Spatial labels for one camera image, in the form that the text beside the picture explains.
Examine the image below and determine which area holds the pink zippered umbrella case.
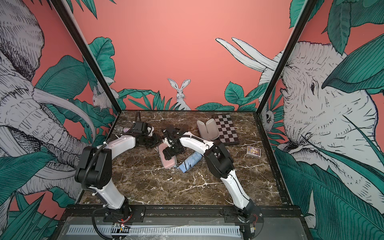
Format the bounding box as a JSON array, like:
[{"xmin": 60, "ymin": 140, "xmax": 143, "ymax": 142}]
[{"xmin": 159, "ymin": 149, "xmax": 177, "ymax": 169}]

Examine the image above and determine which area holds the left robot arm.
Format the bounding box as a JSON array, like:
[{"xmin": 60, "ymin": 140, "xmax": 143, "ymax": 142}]
[{"xmin": 75, "ymin": 121, "xmax": 161, "ymax": 218}]

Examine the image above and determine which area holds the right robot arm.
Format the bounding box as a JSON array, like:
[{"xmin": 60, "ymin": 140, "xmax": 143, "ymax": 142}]
[{"xmin": 162, "ymin": 126, "xmax": 263, "ymax": 223}]

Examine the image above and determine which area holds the purple zippered umbrella case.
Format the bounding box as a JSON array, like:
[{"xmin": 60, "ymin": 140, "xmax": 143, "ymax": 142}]
[{"xmin": 197, "ymin": 119, "xmax": 220, "ymax": 141}]

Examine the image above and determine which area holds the glittery purple bottle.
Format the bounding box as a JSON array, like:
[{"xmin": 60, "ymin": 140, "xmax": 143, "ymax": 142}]
[{"xmin": 114, "ymin": 126, "xmax": 132, "ymax": 135}]

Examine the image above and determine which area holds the checkered chess board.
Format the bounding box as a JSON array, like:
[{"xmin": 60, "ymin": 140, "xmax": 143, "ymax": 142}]
[{"xmin": 212, "ymin": 114, "xmax": 240, "ymax": 146}]

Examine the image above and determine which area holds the small card box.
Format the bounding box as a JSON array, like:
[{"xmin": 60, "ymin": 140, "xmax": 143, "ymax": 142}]
[{"xmin": 247, "ymin": 146, "xmax": 262, "ymax": 158}]

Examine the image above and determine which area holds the left black frame post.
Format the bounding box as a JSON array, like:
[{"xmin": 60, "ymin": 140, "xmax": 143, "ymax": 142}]
[{"xmin": 50, "ymin": 0, "xmax": 122, "ymax": 115}]

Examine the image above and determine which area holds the black frame post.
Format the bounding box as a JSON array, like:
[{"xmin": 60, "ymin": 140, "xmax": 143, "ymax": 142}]
[
  {"xmin": 256, "ymin": 0, "xmax": 317, "ymax": 116},
  {"xmin": 50, "ymin": 0, "xmax": 122, "ymax": 115}
]

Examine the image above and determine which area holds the white perforated cable duct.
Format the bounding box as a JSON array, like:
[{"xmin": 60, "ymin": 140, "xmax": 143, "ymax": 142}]
[{"xmin": 65, "ymin": 224, "xmax": 242, "ymax": 237}]

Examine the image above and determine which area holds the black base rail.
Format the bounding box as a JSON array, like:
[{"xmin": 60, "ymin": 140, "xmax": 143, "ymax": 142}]
[{"xmin": 61, "ymin": 205, "xmax": 304, "ymax": 224}]

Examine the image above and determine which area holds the right black frame post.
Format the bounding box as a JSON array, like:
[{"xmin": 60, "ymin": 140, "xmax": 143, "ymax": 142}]
[{"xmin": 256, "ymin": 0, "xmax": 317, "ymax": 116}]

